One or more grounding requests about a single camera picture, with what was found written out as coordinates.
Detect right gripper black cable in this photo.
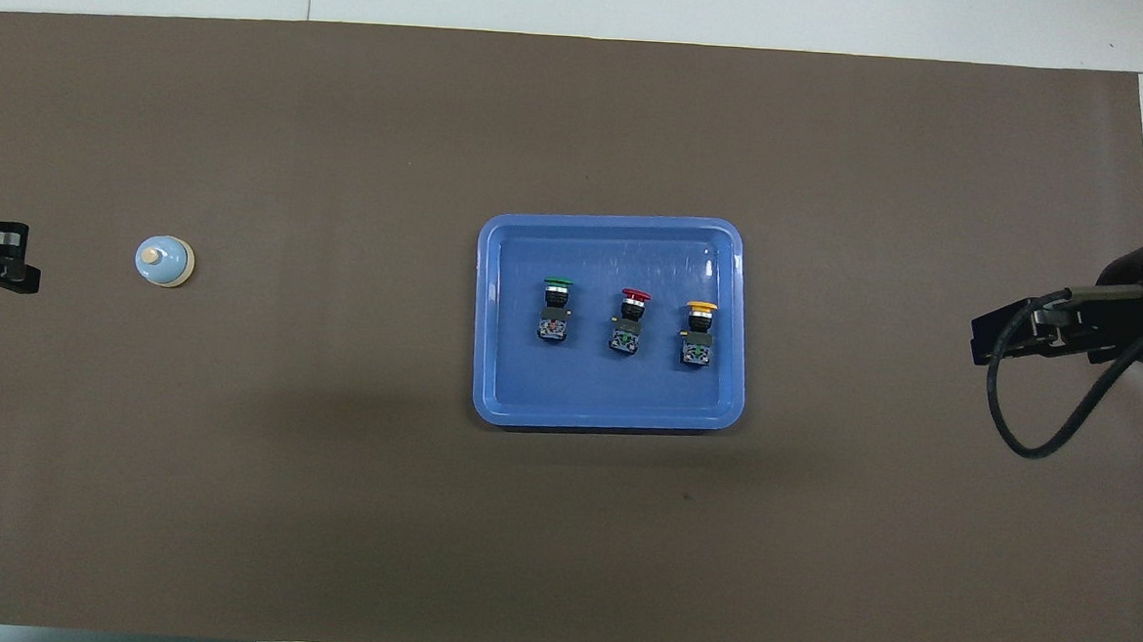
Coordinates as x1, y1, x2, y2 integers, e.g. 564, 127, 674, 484
981, 279, 1143, 466

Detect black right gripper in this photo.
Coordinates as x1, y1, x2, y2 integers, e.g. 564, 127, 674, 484
968, 235, 1143, 375

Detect brown table mat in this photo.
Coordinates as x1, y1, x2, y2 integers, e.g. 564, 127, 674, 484
0, 4, 1143, 642

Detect green push button switch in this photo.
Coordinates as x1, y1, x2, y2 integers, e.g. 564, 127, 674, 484
535, 277, 575, 347

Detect red push button switch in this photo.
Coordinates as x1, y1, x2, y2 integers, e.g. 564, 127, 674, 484
608, 287, 654, 359

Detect yellow push button switch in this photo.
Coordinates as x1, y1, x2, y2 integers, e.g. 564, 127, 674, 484
678, 299, 720, 369

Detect light blue call bell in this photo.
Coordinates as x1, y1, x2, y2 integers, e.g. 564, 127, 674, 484
133, 234, 197, 289

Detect blue plastic tray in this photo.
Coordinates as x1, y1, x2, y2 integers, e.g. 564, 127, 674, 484
468, 204, 756, 441

